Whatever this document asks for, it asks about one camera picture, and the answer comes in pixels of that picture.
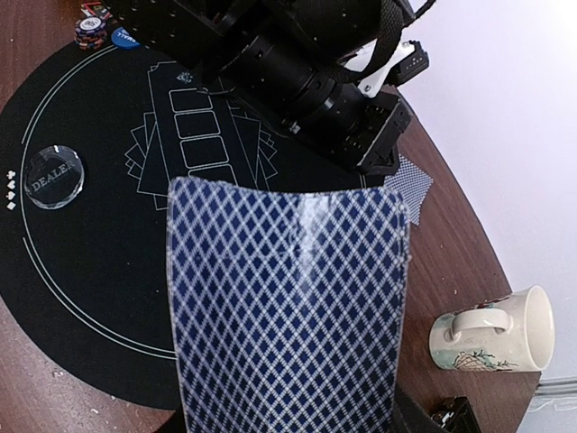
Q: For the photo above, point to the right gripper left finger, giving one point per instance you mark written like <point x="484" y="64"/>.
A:
<point x="175" y="424"/>

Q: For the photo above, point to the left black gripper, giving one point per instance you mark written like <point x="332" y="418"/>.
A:
<point x="356" y="132"/>

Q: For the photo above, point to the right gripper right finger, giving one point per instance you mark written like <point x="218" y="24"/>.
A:
<point x="409" y="417"/>

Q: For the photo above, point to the blue patterned playing card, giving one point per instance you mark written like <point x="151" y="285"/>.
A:
<point x="413" y="184"/>

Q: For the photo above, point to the cream ceramic mug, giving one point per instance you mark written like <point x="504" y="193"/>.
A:
<point x="515" y="333"/>

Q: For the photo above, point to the grey card deck box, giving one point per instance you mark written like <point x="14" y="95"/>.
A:
<point x="286" y="308"/>

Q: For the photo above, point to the blue small blind button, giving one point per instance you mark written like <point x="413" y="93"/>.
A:
<point x="123" y="40"/>

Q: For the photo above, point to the clear black dealer button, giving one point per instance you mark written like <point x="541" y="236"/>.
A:
<point x="54" y="177"/>

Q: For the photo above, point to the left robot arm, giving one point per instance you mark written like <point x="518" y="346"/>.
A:
<point x="303" y="60"/>

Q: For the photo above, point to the black poker chip case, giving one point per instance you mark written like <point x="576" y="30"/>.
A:
<point x="455" y="414"/>

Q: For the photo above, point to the round black poker mat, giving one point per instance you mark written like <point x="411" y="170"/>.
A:
<point x="87" y="282"/>

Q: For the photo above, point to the red black triangle token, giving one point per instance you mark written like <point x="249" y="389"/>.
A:
<point x="95" y="8"/>

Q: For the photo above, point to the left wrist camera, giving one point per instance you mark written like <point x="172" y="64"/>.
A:
<point x="408" y="61"/>

